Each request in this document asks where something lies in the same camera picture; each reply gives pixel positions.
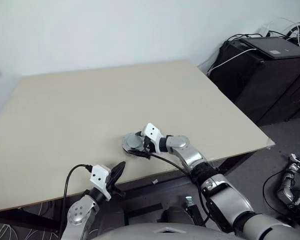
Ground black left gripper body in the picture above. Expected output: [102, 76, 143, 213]
[105, 181, 126, 199]

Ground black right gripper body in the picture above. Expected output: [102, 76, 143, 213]
[142, 136, 157, 154]

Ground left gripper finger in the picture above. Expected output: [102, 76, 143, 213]
[112, 161, 127, 185]
[109, 162, 122, 185]

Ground round grey metal object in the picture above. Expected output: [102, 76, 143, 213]
[121, 132, 144, 151]

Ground dark grey rounded shape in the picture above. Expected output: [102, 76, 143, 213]
[162, 206, 191, 225]

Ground silver robot torso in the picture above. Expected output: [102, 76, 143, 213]
[89, 221, 231, 240]

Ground black block with silver clip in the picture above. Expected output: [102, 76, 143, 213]
[183, 195, 204, 226]

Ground dark patterned rug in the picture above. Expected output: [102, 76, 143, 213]
[0, 199, 64, 240]

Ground large black cabinet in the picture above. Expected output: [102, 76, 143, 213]
[206, 37, 300, 126]

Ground flat black box with label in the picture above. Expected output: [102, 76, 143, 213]
[239, 36, 300, 60]

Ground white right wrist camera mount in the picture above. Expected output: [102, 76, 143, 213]
[141, 122, 166, 154]

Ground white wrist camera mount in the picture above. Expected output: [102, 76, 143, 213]
[89, 164, 113, 202]
[141, 122, 166, 154]

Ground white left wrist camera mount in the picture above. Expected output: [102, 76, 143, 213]
[89, 164, 113, 202]

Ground black metal table frame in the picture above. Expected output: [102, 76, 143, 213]
[0, 147, 256, 231]

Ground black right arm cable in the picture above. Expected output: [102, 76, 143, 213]
[149, 153, 211, 227]

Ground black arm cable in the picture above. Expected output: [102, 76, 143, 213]
[59, 163, 94, 236]
[149, 153, 211, 227]

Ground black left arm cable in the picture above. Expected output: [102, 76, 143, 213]
[59, 163, 94, 236]

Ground white cable over cabinet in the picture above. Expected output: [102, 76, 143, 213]
[206, 47, 256, 76]

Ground black floor cable loop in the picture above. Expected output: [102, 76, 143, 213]
[262, 171, 292, 211]

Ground black cable on cabinet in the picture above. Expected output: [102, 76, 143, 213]
[225, 32, 264, 42]

